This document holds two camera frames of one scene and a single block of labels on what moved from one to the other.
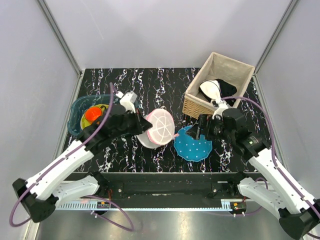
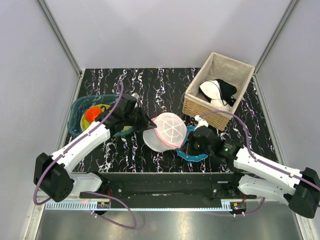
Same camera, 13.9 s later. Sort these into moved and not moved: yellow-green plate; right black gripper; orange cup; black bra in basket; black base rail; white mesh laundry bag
Moved: white mesh laundry bag; right black gripper
Not moved: yellow-green plate; black bra in basket; orange cup; black base rail
